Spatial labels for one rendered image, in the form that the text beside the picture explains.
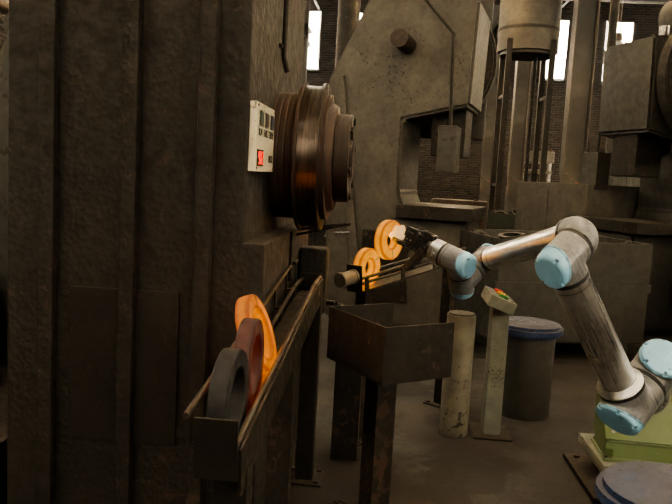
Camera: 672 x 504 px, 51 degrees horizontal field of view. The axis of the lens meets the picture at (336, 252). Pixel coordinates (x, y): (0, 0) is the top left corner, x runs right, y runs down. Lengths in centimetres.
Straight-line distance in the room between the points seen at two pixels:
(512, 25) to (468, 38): 616
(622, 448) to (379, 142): 295
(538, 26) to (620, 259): 681
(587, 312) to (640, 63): 363
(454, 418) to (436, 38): 280
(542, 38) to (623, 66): 529
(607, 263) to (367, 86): 199
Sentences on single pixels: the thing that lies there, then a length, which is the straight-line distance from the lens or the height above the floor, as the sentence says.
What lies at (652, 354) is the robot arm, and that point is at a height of 53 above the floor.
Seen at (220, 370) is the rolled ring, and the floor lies 72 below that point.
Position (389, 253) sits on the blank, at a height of 77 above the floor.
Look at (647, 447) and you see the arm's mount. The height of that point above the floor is 18.
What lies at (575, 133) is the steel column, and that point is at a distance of 1111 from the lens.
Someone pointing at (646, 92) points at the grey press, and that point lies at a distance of 558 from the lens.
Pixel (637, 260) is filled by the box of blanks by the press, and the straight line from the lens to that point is 471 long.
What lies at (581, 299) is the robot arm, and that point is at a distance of 221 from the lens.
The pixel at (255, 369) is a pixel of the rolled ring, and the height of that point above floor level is 65.
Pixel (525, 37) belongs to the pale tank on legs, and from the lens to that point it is 1100.
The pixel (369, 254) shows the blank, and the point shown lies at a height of 76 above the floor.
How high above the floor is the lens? 106
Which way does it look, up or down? 6 degrees down
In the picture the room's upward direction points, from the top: 3 degrees clockwise
